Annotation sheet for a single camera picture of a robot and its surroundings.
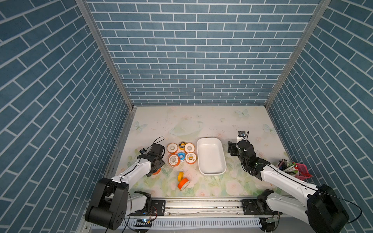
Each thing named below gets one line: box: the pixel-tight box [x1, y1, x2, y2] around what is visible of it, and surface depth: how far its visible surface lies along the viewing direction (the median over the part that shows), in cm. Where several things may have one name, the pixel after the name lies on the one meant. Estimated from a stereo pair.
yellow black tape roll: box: [178, 141, 187, 150], surface depth 98 cm
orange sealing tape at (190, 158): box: [185, 152, 197, 165], surface depth 90 cm
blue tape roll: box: [177, 151, 186, 162], surface depth 93 cm
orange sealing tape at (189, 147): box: [184, 142, 196, 154], surface depth 95 cm
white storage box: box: [196, 137, 227, 176], surface depth 93 cm
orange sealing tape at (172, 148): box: [166, 142, 179, 155], surface depth 96 cm
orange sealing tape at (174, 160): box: [168, 154, 181, 167], surface depth 90 cm
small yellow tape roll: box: [177, 171, 185, 182], surface depth 82 cm
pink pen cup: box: [277, 159, 290, 171], surface depth 80 cm
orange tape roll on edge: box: [177, 177, 190, 191], surface depth 79 cm
